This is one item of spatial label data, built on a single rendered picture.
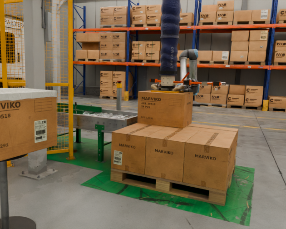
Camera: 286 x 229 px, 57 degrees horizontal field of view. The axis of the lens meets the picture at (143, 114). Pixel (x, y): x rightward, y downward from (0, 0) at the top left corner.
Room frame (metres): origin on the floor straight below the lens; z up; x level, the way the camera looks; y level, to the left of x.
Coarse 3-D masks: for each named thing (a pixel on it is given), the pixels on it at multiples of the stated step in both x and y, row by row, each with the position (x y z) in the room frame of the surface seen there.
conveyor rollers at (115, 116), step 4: (84, 112) 3.97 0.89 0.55; (88, 112) 4.03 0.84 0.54; (92, 112) 4.00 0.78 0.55; (96, 112) 4.07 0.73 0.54; (100, 116) 3.69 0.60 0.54; (104, 116) 3.78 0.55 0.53; (108, 116) 3.72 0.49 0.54; (112, 116) 3.80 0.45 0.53; (116, 116) 3.75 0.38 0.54; (120, 116) 3.84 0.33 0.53; (124, 116) 3.78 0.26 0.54; (128, 116) 3.74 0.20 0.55; (132, 116) 3.81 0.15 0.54
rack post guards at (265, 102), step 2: (124, 92) 11.19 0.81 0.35; (126, 92) 11.16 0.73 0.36; (124, 94) 11.19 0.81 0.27; (126, 94) 11.16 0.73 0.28; (124, 96) 11.18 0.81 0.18; (126, 96) 11.15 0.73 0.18; (124, 98) 11.18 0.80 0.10; (126, 98) 11.15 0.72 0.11; (126, 100) 11.15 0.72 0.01; (128, 100) 11.18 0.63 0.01; (264, 100) 9.39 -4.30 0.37; (266, 100) 9.37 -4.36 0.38; (268, 100) 9.37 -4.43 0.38; (264, 102) 9.39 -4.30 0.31; (266, 102) 9.37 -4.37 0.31; (264, 104) 9.39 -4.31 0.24; (266, 104) 9.37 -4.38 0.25; (264, 106) 9.39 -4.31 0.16; (266, 106) 9.36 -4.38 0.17; (262, 108) 9.43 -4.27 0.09; (264, 108) 9.39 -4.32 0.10; (266, 108) 9.36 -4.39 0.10; (262, 110) 9.42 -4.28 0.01; (264, 110) 9.38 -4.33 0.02; (266, 110) 9.36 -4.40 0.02
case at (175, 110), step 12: (144, 96) 3.26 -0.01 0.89; (156, 96) 3.19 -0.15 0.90; (168, 96) 3.13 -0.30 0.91; (180, 96) 3.07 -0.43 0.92; (192, 96) 3.39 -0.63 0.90; (144, 108) 3.26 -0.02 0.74; (156, 108) 3.19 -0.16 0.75; (168, 108) 3.13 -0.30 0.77; (180, 108) 3.07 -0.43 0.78; (144, 120) 3.25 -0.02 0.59; (156, 120) 3.19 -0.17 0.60; (168, 120) 3.13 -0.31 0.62; (180, 120) 3.07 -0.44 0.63
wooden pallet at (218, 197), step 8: (112, 168) 2.73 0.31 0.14; (112, 176) 2.73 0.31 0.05; (120, 176) 2.69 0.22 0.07; (144, 176) 2.58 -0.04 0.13; (152, 176) 2.54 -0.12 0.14; (128, 184) 2.65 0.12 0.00; (136, 184) 2.61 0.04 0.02; (144, 184) 2.62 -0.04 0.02; (152, 184) 2.62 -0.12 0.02; (160, 184) 2.50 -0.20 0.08; (168, 184) 2.47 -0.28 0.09; (184, 184) 2.41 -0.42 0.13; (192, 184) 2.38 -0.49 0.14; (168, 192) 2.47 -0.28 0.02; (176, 192) 2.46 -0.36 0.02; (184, 192) 2.47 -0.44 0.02; (216, 192) 2.29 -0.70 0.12; (224, 192) 2.26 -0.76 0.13; (200, 200) 2.34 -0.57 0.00; (208, 200) 2.31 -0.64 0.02; (216, 200) 2.28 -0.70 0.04; (224, 200) 2.25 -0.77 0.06
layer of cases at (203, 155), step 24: (120, 144) 2.69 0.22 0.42; (144, 144) 2.58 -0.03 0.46; (168, 144) 2.48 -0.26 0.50; (192, 144) 2.39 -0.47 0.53; (216, 144) 2.37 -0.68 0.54; (120, 168) 2.69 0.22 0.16; (144, 168) 2.58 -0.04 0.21; (168, 168) 2.48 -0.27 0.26; (192, 168) 2.38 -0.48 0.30; (216, 168) 2.29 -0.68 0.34
